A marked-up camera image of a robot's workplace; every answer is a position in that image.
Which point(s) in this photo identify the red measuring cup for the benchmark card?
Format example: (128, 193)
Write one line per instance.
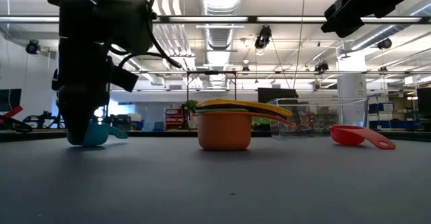
(350, 136)

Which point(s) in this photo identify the green potted plant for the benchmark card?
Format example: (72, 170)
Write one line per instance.
(191, 106)

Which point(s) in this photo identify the black ceiling camera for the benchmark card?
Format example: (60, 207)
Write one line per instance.
(32, 47)
(321, 67)
(263, 37)
(384, 43)

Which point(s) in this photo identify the clear plastic basket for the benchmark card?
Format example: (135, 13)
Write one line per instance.
(320, 116)

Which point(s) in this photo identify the dark wall screen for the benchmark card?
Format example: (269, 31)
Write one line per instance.
(10, 99)

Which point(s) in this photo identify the red bin rack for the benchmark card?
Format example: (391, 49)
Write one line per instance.
(173, 118)

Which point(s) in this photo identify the shelf with blue bins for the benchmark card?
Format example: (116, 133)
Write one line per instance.
(380, 111)

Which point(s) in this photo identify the orange measuring cup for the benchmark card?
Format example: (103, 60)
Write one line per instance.
(224, 131)

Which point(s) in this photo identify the black monitor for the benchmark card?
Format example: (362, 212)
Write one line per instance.
(424, 101)
(276, 94)

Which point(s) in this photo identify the white pillar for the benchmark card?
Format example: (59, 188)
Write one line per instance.
(352, 79)

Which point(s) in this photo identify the teal measuring cup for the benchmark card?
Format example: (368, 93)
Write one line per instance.
(97, 135)

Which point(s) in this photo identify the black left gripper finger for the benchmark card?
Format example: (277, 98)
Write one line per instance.
(99, 106)
(75, 123)

